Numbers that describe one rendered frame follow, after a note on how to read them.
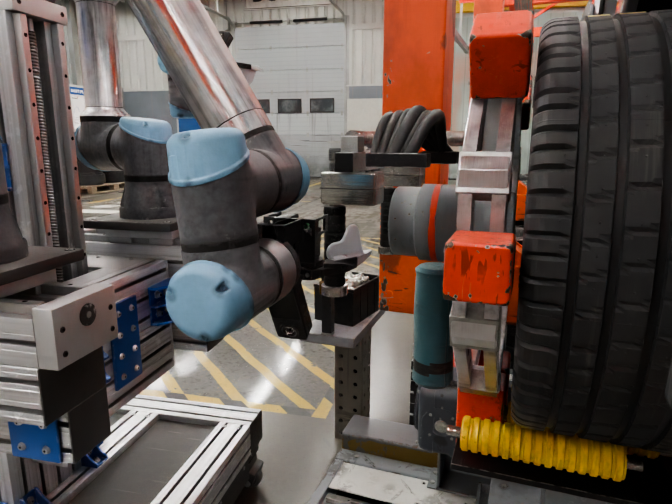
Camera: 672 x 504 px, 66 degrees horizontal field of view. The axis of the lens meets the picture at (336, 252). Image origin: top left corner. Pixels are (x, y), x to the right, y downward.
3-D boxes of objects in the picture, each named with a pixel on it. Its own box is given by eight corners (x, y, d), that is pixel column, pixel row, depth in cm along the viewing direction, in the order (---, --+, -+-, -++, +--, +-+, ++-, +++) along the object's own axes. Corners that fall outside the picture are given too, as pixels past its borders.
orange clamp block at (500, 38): (528, 99, 69) (532, 32, 63) (467, 100, 72) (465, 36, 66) (530, 72, 74) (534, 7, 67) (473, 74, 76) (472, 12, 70)
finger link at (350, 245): (384, 222, 74) (332, 228, 69) (383, 263, 75) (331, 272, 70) (370, 219, 76) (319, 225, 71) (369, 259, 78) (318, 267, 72)
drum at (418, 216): (509, 275, 86) (515, 189, 83) (384, 265, 93) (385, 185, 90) (512, 258, 98) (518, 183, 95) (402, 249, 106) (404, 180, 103)
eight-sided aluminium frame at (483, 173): (491, 452, 71) (520, 29, 60) (442, 443, 74) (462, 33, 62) (509, 324, 121) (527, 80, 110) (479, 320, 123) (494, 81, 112)
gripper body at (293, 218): (331, 213, 70) (299, 227, 59) (330, 275, 72) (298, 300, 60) (279, 210, 72) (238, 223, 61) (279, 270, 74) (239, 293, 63)
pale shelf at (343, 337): (353, 349, 147) (353, 338, 146) (299, 341, 153) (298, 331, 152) (391, 305, 186) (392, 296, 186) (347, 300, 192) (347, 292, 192)
